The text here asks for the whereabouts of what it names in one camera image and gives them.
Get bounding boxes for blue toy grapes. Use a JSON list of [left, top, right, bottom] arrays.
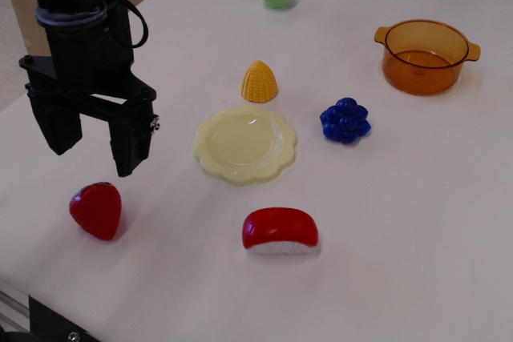
[[320, 98, 371, 144]]

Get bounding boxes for pale yellow scalloped plate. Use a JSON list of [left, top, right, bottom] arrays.
[[192, 106, 297, 185]]

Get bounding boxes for aluminium table frame rail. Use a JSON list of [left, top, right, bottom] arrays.
[[0, 280, 30, 332]]

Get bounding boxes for red toy strawberry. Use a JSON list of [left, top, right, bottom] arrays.
[[69, 182, 122, 241]]

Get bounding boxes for yellow toy corn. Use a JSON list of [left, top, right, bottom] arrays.
[[240, 61, 278, 103]]

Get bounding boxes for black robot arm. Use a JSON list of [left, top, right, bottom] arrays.
[[19, 0, 159, 177]]

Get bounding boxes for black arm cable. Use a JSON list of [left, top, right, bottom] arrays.
[[107, 0, 150, 50]]

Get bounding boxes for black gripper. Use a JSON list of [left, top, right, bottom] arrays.
[[19, 5, 156, 177]]

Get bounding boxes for orange transparent toy pot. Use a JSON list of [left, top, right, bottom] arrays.
[[374, 19, 481, 96]]

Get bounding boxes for red and white toy sushi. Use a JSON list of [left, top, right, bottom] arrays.
[[241, 207, 319, 255]]

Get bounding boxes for black corner bracket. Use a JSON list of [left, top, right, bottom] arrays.
[[28, 296, 99, 342]]

